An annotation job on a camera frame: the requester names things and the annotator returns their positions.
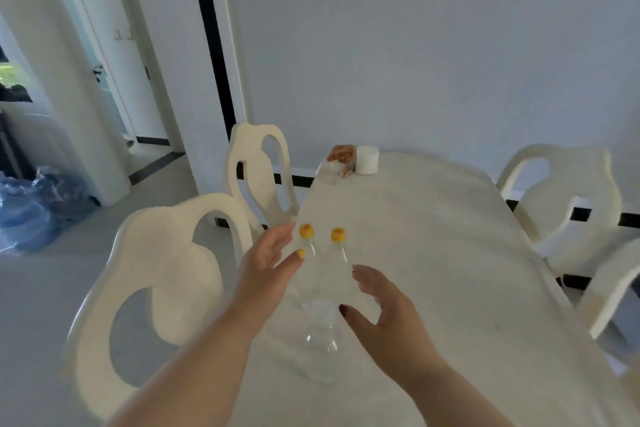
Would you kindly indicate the clear bag of orange snacks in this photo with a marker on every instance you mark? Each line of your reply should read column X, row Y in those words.
column 337, row 161

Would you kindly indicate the clear bottle with yellow cap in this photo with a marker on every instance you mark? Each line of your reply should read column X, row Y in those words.
column 309, row 271
column 340, row 274

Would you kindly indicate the person's left forearm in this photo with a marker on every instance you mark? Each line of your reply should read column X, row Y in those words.
column 195, row 376

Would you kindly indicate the clear uncapped plastic bottle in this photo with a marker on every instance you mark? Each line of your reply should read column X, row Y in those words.
column 320, row 341

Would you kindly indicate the blue plastic bag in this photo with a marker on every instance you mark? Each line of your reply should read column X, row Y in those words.
column 35, row 211

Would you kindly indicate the person's left hand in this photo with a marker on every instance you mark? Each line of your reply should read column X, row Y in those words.
column 257, row 281

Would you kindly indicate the white door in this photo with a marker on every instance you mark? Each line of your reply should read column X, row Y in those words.
column 125, row 66

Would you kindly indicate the cream white dining chair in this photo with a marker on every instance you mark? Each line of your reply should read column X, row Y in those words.
column 170, row 251
column 607, row 281
column 585, row 176
column 250, row 151

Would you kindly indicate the white tissue roll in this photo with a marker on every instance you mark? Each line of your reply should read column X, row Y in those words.
column 367, row 160

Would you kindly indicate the person's left thumb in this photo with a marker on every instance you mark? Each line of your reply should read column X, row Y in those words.
column 291, row 265

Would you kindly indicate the person's right thumb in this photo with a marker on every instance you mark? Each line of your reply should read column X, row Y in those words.
column 357, row 321

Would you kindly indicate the person's right hand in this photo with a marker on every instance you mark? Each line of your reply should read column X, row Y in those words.
column 395, row 331

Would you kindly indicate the person's right forearm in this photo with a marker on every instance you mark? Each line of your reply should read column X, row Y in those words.
column 450, row 401

